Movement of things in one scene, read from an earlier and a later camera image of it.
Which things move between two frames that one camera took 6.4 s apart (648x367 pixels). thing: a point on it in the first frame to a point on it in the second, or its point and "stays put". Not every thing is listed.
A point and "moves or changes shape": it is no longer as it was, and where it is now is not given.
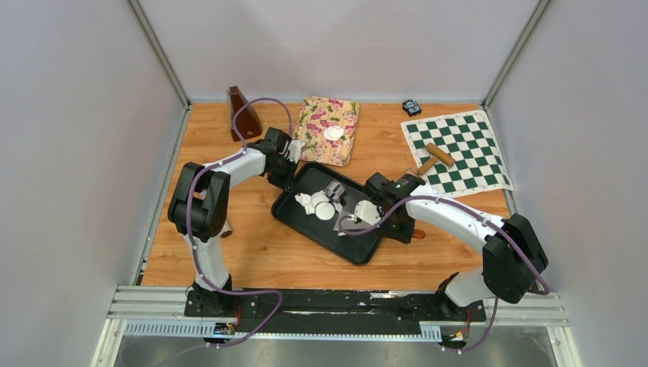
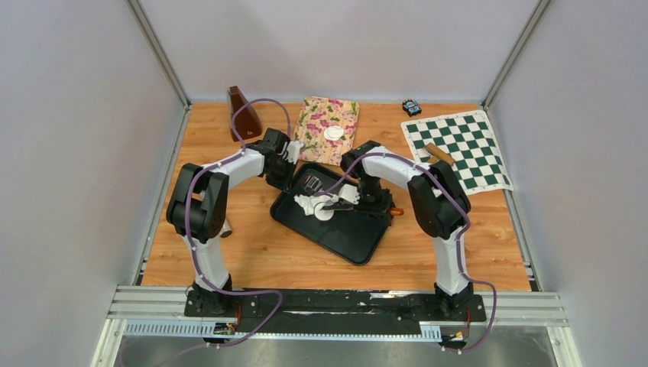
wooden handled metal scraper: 345,222 to 348,206
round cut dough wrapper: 325,211 stays put
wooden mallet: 439,155 stays put
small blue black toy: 411,107 stays put
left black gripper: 285,184 stays put
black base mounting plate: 341,312 stays put
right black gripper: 404,235 to 380,209
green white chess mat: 477,168 stays put
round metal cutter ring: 335,189 moves or changes shape
